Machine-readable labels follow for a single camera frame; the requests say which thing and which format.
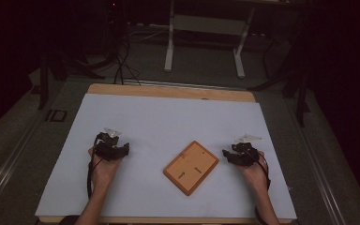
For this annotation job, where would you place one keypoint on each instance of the wooden picture frame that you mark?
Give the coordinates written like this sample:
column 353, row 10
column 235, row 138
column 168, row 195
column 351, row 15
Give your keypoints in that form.
column 191, row 168

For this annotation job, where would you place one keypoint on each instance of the white metal desk frame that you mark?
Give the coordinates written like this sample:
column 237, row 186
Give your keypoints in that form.
column 206, row 25

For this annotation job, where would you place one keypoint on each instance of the metal floor strip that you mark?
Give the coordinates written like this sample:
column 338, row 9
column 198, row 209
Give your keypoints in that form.
column 181, row 84

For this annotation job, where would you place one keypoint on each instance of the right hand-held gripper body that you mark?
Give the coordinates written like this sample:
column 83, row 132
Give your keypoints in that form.
column 243, row 154

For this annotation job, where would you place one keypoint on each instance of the person's right hand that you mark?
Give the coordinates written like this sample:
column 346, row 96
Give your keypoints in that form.
column 255, row 176

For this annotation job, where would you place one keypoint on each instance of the black metal stand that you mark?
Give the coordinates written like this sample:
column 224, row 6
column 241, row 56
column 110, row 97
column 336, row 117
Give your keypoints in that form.
column 296, row 87
column 45, row 81

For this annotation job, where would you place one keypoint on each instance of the person's left hand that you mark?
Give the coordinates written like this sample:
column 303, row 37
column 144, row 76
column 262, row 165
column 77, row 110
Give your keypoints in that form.
column 103, row 171

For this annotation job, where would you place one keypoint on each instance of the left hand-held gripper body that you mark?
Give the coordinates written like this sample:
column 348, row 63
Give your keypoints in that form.
column 110, row 150

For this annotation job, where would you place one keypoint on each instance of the metal floor rail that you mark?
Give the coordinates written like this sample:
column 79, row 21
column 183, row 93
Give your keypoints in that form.
column 6, row 168
column 322, row 168

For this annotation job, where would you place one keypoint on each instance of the black floor socket box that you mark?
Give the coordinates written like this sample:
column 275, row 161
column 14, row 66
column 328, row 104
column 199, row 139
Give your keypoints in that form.
column 56, row 115

